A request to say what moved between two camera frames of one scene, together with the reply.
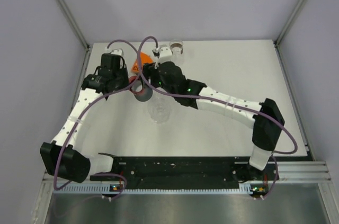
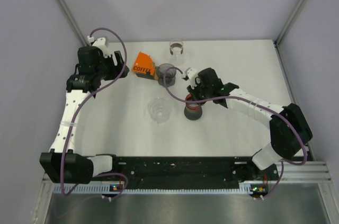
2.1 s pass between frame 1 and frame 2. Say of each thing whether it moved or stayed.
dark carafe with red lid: moved
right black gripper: moved
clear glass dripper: stayed
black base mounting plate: stayed
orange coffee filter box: stayed
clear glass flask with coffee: stayed
